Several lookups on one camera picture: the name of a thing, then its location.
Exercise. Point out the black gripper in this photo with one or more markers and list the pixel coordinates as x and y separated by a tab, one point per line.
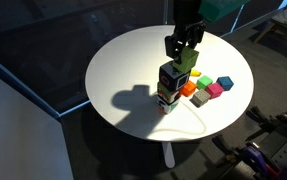
189	26

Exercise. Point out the lime green block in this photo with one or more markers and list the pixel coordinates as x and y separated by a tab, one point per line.
188	59

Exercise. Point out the teal green block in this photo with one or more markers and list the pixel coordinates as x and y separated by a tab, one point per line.
203	82

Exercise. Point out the small orange block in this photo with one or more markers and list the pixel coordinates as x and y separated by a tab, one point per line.
188	89

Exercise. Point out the magenta block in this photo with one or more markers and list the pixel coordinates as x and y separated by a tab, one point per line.
214	90

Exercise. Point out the grey block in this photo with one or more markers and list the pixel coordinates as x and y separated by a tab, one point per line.
200	97

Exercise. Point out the white bottom picture block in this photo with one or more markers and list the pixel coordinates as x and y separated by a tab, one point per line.
165	106

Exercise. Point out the yellow banana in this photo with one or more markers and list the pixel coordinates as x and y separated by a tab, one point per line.
195	73

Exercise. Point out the round white table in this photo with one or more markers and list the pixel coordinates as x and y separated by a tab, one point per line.
121	83

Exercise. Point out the wooden chair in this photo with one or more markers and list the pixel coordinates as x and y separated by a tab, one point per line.
279	23

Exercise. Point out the purple clamp tool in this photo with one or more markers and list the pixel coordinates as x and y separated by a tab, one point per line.
254	158

